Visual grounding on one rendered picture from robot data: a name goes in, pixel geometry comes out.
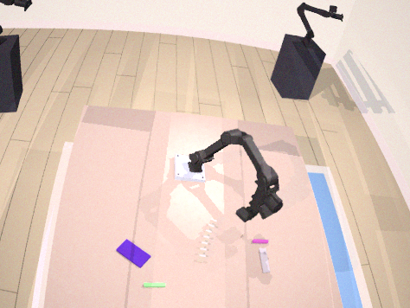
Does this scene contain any purple flat rectangular block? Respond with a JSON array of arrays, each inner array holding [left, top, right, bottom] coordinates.
[[117, 239, 151, 267]]

